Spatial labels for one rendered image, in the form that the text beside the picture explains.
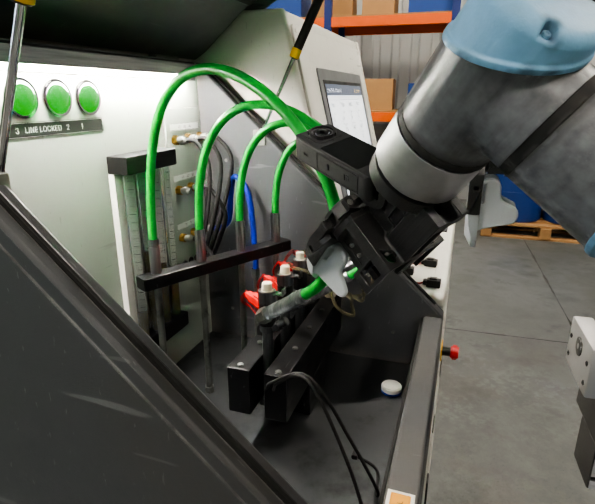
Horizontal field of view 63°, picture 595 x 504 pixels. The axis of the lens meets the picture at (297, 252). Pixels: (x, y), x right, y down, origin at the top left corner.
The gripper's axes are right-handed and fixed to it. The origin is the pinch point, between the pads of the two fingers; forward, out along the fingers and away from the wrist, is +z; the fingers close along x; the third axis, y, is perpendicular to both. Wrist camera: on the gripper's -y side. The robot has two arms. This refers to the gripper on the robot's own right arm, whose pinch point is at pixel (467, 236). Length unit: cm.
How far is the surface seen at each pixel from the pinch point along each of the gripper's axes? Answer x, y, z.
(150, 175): -0.9, -46.9, -5.7
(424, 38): 641, -69, -87
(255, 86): -10.3, -24.7, -18.4
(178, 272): 2.3, -45.5, 11.2
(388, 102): 521, -93, -9
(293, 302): -12.8, -19.4, 6.7
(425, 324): 26.8, -5.6, 26.1
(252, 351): 0.8, -31.5, 22.9
